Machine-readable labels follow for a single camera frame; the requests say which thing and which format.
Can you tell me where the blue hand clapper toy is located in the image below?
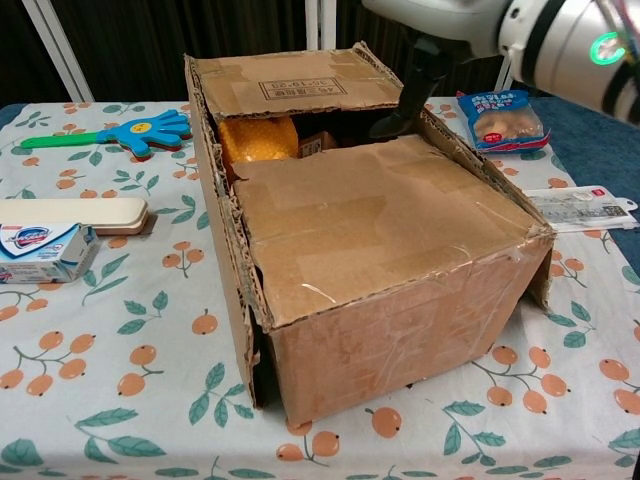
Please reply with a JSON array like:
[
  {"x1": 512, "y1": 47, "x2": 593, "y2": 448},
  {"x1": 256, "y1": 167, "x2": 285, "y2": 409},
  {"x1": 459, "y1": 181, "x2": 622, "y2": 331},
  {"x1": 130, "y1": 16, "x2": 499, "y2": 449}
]
[{"x1": 19, "y1": 109, "x2": 194, "y2": 164}]

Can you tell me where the orange textured rubber toy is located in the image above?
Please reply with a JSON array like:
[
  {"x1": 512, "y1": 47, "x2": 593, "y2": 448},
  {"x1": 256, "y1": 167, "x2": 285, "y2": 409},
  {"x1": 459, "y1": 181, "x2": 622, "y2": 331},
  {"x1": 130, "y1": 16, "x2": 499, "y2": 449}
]
[{"x1": 217, "y1": 115, "x2": 301, "y2": 174}]

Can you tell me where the fruit print tablecloth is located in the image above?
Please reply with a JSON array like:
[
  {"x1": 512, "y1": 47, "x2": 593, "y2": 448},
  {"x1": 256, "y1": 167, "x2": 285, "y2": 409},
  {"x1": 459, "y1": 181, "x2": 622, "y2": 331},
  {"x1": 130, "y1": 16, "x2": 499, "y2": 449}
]
[{"x1": 0, "y1": 99, "x2": 640, "y2": 480}]

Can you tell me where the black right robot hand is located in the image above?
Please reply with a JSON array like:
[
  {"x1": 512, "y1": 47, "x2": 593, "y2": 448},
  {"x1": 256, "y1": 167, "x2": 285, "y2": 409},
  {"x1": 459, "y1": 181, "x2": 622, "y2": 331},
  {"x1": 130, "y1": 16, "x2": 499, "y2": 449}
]
[{"x1": 368, "y1": 32, "x2": 454, "y2": 141}]

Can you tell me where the cream oblong utensil case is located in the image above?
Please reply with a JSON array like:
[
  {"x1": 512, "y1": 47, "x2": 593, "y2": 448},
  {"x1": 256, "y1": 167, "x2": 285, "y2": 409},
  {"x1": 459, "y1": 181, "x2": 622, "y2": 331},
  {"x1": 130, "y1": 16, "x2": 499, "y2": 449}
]
[{"x1": 0, "y1": 197, "x2": 154, "y2": 237}]

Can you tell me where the blue snack bag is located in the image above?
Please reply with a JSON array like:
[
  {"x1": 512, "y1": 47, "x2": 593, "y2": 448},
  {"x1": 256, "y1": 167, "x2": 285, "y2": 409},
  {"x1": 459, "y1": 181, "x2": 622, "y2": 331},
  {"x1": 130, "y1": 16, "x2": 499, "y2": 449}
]
[{"x1": 455, "y1": 89, "x2": 552, "y2": 154}]

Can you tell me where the white frame post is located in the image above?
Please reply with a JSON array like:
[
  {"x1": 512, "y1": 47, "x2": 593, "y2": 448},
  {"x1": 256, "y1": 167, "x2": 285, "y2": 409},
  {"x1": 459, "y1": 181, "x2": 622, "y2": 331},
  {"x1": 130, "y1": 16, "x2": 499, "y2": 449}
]
[
  {"x1": 304, "y1": 0, "x2": 337, "y2": 51},
  {"x1": 497, "y1": 52, "x2": 519, "y2": 94},
  {"x1": 22, "y1": 0, "x2": 95, "y2": 103}
]

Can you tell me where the small brown carton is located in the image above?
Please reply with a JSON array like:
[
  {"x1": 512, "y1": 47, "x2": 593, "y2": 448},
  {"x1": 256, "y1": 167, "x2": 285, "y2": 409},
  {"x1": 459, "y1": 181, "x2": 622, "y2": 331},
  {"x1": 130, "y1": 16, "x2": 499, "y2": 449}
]
[{"x1": 298, "y1": 130, "x2": 337, "y2": 159}]

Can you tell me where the clear plastic package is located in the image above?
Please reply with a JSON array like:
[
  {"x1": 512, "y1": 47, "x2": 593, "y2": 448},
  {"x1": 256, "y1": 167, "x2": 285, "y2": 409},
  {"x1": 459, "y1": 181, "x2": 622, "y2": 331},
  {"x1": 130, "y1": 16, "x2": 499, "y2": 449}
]
[{"x1": 524, "y1": 184, "x2": 640, "y2": 234}]

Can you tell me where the white blue soap box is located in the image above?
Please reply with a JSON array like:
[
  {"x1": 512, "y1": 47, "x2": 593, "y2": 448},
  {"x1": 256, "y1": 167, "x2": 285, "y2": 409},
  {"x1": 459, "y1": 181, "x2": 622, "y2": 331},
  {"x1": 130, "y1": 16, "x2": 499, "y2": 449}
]
[{"x1": 0, "y1": 222, "x2": 101, "y2": 285}]

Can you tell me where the brown cardboard shipping box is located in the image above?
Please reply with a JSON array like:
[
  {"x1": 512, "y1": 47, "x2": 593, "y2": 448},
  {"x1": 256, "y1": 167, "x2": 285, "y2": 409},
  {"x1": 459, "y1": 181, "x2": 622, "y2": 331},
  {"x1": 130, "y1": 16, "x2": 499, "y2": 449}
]
[{"x1": 183, "y1": 41, "x2": 557, "y2": 431}]

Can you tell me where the dark curtain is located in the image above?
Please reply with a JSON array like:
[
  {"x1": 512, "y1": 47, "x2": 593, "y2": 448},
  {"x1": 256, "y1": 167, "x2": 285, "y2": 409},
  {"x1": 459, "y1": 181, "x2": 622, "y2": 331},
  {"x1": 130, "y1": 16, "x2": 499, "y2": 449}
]
[{"x1": 0, "y1": 0, "x2": 640, "y2": 109}]

